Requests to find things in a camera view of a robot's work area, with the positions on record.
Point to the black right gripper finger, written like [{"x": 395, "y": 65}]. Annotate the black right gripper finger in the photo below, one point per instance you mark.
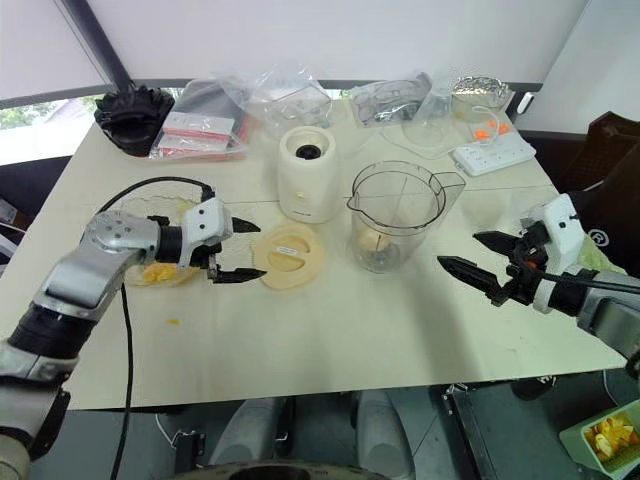
[
  {"x": 472, "y": 276},
  {"x": 500, "y": 242}
]

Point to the crumpled clear plastic bag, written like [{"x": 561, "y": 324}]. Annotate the crumpled clear plastic bag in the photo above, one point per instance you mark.
[{"x": 287, "y": 95}]

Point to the green plastic container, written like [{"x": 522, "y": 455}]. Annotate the green plastic container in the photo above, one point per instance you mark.
[{"x": 575, "y": 442}]

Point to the dark rounded shape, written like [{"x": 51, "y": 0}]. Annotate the dark rounded shape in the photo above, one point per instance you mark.
[{"x": 270, "y": 472}]

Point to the grey rounded shape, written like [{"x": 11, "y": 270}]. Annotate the grey rounded shape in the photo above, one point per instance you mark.
[
  {"x": 385, "y": 435},
  {"x": 245, "y": 435}
]

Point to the yellow shredded food pile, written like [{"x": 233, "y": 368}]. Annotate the yellow shredded food pile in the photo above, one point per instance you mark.
[{"x": 159, "y": 273}]

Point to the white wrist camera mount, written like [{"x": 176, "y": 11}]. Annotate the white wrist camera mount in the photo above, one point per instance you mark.
[
  {"x": 560, "y": 232},
  {"x": 205, "y": 222}
]

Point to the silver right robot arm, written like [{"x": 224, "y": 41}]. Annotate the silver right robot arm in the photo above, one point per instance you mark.
[{"x": 600, "y": 310}]

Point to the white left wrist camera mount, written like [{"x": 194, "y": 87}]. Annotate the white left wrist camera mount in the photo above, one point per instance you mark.
[{"x": 205, "y": 222}]

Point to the white power strip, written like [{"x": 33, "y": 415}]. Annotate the white power strip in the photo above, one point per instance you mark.
[{"x": 495, "y": 156}]

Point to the orange plugs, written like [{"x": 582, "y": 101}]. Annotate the orange plugs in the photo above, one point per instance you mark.
[{"x": 487, "y": 132}]

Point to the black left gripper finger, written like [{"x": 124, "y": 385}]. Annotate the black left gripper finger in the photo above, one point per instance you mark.
[
  {"x": 245, "y": 226},
  {"x": 242, "y": 275}
]

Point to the cream blender base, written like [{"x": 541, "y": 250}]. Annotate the cream blender base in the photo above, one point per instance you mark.
[{"x": 307, "y": 185}]

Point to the black metal frame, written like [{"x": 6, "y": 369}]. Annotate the black metal frame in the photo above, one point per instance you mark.
[{"x": 465, "y": 430}]

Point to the clear blender jar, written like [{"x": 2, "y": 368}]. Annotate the clear blender jar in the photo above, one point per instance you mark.
[{"x": 395, "y": 220}]

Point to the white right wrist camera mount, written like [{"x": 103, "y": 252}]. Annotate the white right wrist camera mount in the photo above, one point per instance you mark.
[{"x": 560, "y": 232}]

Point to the black clamp bracket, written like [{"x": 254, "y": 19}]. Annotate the black clamp bracket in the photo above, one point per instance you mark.
[{"x": 190, "y": 450}]

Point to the yellow mixed food pieces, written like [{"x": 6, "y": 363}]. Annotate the yellow mixed food pieces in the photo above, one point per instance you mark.
[{"x": 612, "y": 440}]

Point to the glass bowl with fruit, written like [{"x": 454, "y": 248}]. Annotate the glass bowl with fruit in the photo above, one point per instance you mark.
[{"x": 480, "y": 90}]

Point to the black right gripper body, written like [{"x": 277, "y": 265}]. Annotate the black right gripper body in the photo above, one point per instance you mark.
[{"x": 525, "y": 280}]

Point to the black textured chair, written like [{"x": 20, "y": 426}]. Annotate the black textured chair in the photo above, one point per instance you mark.
[{"x": 595, "y": 150}]

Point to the bag with red white packs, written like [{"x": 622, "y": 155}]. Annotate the bag with red white packs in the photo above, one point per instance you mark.
[{"x": 200, "y": 132}]

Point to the cream blender lid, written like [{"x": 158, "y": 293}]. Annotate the cream blender lid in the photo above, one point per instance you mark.
[{"x": 287, "y": 260}]

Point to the plastic bag with dark contents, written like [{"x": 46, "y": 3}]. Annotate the plastic bag with dark contents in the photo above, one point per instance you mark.
[{"x": 387, "y": 102}]

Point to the dark window pillar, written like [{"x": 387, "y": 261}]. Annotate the dark window pillar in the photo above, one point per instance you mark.
[{"x": 95, "y": 40}]

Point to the small clear plastic bag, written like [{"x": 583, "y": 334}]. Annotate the small clear plastic bag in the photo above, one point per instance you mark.
[{"x": 430, "y": 117}]

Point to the black pleated plastic part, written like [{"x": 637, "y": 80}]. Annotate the black pleated plastic part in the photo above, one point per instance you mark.
[{"x": 132, "y": 122}]

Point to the black shoe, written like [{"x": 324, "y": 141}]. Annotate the black shoe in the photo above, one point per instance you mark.
[{"x": 535, "y": 389}]

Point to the clear glass plate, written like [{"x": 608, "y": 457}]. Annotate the clear glass plate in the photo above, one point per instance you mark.
[{"x": 135, "y": 205}]

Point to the green cloth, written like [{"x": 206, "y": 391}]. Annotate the green cloth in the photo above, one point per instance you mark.
[{"x": 602, "y": 257}]

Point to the small yellow food piece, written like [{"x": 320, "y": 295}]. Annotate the small yellow food piece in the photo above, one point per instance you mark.
[{"x": 173, "y": 322}]

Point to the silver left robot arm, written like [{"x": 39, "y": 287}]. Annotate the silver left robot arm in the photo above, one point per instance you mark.
[{"x": 90, "y": 265}]

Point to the person in black shirt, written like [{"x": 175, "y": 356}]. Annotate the person in black shirt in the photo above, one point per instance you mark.
[{"x": 615, "y": 210}]

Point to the small white device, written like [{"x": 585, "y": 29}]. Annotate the small white device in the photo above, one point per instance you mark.
[{"x": 525, "y": 102}]

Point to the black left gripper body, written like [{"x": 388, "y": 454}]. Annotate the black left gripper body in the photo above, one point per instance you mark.
[{"x": 212, "y": 257}]

